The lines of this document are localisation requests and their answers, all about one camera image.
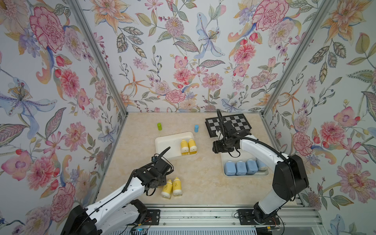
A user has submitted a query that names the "blue sharpener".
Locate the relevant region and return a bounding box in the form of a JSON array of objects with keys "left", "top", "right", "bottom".
[
  {"left": 246, "top": 159, "right": 259, "bottom": 175},
  {"left": 224, "top": 161, "right": 237, "bottom": 176},
  {"left": 236, "top": 161, "right": 247, "bottom": 176},
  {"left": 256, "top": 159, "right": 268, "bottom": 171}
]

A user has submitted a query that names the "white tray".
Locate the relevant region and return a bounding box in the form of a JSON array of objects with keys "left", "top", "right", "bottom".
[
  {"left": 155, "top": 132, "right": 198, "bottom": 160},
  {"left": 220, "top": 150, "right": 270, "bottom": 178}
]

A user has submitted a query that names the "yellow sharpener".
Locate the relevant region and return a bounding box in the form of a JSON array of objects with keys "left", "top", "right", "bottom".
[
  {"left": 188, "top": 139, "right": 198, "bottom": 154},
  {"left": 181, "top": 140, "right": 190, "bottom": 155},
  {"left": 161, "top": 180, "right": 173, "bottom": 199},
  {"left": 172, "top": 177, "right": 183, "bottom": 196}
]

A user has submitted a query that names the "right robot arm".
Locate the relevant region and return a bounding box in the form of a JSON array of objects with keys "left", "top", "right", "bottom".
[{"left": 212, "top": 109, "right": 309, "bottom": 225}]

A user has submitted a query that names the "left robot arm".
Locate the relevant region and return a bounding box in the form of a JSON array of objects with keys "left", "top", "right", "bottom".
[{"left": 61, "top": 147, "right": 173, "bottom": 235}]

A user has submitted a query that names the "black white checkerboard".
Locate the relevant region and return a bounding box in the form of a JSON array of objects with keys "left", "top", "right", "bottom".
[{"left": 205, "top": 114, "right": 252, "bottom": 138}]

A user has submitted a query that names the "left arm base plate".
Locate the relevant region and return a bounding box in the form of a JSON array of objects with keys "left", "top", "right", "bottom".
[{"left": 143, "top": 209, "right": 161, "bottom": 226}]

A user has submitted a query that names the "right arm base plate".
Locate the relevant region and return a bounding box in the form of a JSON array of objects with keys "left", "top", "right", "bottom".
[{"left": 233, "top": 209, "right": 281, "bottom": 226}]

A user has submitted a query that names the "aluminium mounting rail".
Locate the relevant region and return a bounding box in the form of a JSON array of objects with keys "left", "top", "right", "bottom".
[{"left": 71, "top": 207, "right": 324, "bottom": 235}]

